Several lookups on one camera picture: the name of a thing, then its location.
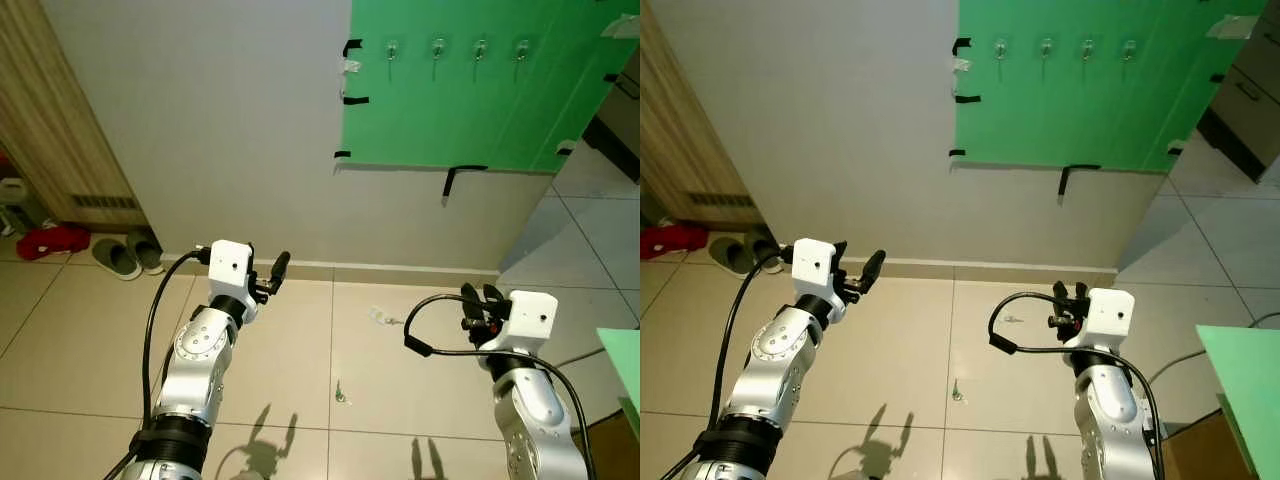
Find long black tape strip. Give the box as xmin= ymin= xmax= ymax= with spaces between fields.
xmin=1058 ymin=163 xmax=1102 ymax=206
xmin=442 ymin=164 xmax=489 ymax=207

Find green table top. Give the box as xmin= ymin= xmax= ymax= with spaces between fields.
xmin=597 ymin=328 xmax=641 ymax=442
xmin=1196 ymin=323 xmax=1280 ymax=473

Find red cloth slippers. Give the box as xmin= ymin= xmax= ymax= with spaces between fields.
xmin=640 ymin=226 xmax=710 ymax=260
xmin=16 ymin=225 xmax=92 ymax=262

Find brown wooden table base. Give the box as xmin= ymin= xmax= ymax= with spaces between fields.
xmin=1160 ymin=404 xmax=1243 ymax=480
xmin=577 ymin=408 xmax=641 ymax=480

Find light wooden cabinet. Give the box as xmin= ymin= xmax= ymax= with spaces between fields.
xmin=640 ymin=45 xmax=749 ymax=230
xmin=0 ymin=0 xmax=151 ymax=231

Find dark grey cabinet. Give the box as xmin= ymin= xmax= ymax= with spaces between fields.
xmin=583 ymin=45 xmax=641 ymax=184
xmin=1197 ymin=5 xmax=1280 ymax=185

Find white plastic jug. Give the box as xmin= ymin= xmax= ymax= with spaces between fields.
xmin=0 ymin=175 xmax=32 ymax=237

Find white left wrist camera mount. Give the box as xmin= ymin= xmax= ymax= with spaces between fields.
xmin=208 ymin=240 xmax=254 ymax=301
xmin=792 ymin=238 xmax=838 ymax=300

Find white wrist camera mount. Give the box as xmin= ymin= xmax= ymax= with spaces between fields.
xmin=208 ymin=240 xmax=254 ymax=301
xmin=478 ymin=290 xmax=559 ymax=354
xmin=792 ymin=238 xmax=838 ymax=300
xmin=1062 ymin=288 xmax=1137 ymax=352

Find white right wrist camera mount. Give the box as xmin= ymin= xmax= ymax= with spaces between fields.
xmin=478 ymin=290 xmax=559 ymax=354
xmin=1062 ymin=288 xmax=1137 ymax=352

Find white floor cable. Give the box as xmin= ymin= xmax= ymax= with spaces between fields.
xmin=1145 ymin=312 xmax=1280 ymax=387
xmin=545 ymin=347 xmax=602 ymax=374

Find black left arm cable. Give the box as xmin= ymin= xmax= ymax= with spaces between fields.
xmin=138 ymin=245 xmax=213 ymax=471
xmin=690 ymin=245 xmax=798 ymax=479

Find green wall board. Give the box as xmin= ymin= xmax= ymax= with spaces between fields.
xmin=950 ymin=0 xmax=1273 ymax=174
xmin=335 ymin=0 xmax=641 ymax=174

